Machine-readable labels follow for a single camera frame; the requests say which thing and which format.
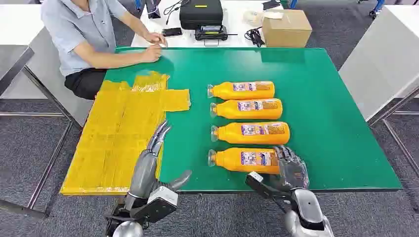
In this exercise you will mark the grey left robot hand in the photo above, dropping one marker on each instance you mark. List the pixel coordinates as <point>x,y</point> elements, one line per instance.
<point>144,173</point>

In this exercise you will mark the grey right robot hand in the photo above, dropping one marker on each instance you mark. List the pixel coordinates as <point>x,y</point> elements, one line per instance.
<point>293,171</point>

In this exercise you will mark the person's left hand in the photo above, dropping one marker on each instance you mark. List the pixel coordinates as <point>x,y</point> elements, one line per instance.
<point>155,38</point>

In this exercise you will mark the person's right hand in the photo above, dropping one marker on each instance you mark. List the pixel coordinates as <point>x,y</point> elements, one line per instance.
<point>152,54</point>

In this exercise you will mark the orange drink bottle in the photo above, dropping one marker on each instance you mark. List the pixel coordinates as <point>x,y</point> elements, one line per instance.
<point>229,110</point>
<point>229,161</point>
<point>229,92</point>
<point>232,134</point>

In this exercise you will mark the black smartphone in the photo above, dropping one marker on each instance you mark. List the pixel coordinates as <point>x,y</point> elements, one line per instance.
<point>172,32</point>

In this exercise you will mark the black tablet stand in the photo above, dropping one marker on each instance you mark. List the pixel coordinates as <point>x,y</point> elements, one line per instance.
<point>153,11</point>

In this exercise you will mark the yellow sheet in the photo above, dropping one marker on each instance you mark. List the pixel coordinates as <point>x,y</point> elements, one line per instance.
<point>108,147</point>

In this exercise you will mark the black carrying case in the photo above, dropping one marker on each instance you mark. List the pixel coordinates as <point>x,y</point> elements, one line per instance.
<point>201,13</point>

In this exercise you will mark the black handheld controller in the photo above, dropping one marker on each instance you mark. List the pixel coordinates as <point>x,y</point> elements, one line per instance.
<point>211,32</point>

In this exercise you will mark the green table mat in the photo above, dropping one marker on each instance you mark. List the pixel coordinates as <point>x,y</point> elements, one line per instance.
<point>311,114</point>

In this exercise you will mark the white desk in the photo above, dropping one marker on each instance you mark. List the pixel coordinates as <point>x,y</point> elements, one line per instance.
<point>235,32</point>

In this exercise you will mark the person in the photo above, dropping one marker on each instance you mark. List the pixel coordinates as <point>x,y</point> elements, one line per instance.
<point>75,29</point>

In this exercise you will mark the clear plastic bag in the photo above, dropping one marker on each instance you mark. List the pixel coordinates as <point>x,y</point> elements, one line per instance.
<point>252,18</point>

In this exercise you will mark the white paper sheet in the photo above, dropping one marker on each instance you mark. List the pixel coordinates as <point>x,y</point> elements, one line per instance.
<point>273,15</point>

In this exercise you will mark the black flat device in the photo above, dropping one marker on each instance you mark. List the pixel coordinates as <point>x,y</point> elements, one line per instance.
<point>271,4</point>

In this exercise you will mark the brown cardboard box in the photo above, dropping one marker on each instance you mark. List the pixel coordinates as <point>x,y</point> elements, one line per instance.
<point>286,29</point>

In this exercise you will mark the white table with steel legs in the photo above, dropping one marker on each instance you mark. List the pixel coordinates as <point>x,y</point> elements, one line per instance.
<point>379,62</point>
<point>19,23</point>

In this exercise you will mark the blue office chair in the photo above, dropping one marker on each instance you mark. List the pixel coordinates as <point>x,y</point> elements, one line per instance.
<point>376,8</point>

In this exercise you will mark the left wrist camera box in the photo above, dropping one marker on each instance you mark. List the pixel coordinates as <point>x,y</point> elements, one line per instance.
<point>160,202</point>

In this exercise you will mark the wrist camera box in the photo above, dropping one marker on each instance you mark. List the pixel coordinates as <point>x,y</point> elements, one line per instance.
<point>260,184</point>
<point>160,202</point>

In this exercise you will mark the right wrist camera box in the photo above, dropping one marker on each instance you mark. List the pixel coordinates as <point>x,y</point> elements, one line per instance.
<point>260,184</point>

